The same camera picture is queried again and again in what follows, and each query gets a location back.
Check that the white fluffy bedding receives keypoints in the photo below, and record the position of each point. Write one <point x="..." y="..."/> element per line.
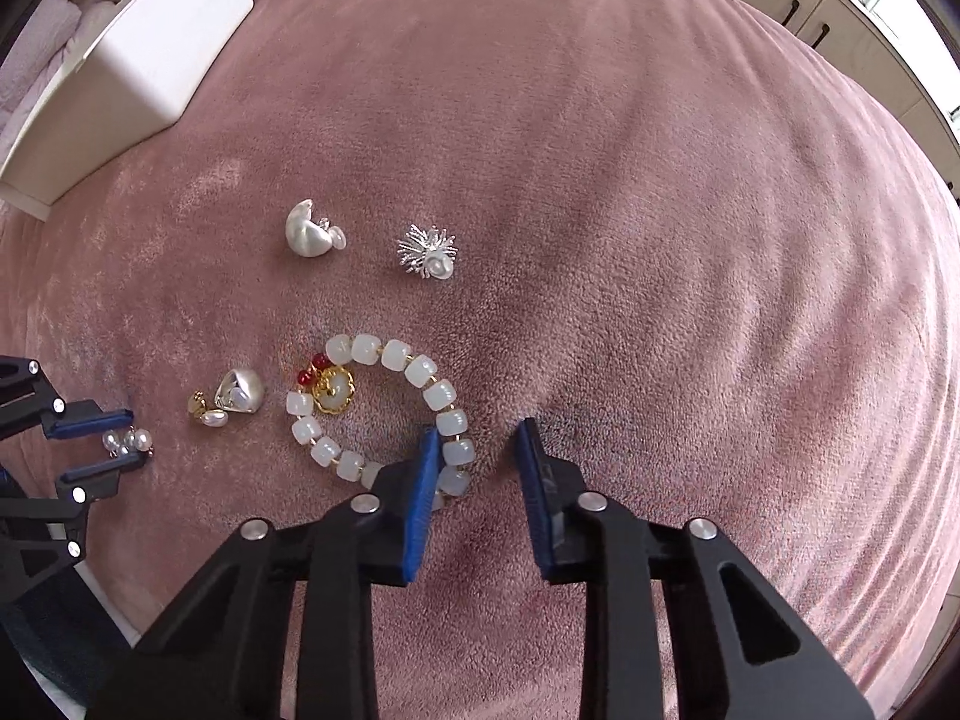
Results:
<point x="45" y="22"/>

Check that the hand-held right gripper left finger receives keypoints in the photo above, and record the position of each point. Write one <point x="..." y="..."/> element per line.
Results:
<point x="421" y="480"/>

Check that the silver shell earring gold clasp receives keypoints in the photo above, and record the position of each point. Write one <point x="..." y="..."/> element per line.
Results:
<point x="232" y="394"/>

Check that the small pearl cluster earring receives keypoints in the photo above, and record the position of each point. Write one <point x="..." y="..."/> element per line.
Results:
<point x="126" y="442"/>

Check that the white storage box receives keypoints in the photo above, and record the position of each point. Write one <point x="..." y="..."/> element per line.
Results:
<point x="120" y="67"/>

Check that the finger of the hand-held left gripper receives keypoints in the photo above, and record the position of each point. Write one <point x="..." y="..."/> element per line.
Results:
<point x="97" y="469"/>
<point x="94" y="421"/>

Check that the silver shell pearl earring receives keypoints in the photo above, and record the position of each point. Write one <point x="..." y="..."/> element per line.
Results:
<point x="309" y="229"/>

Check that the pink plush blanket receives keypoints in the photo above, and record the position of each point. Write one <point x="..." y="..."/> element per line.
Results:
<point x="540" y="255"/>

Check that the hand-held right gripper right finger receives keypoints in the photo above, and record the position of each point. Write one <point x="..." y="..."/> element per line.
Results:
<point x="531" y="481"/>

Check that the silver spiky pearl brooch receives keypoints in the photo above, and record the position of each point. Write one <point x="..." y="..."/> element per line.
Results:
<point x="429" y="250"/>

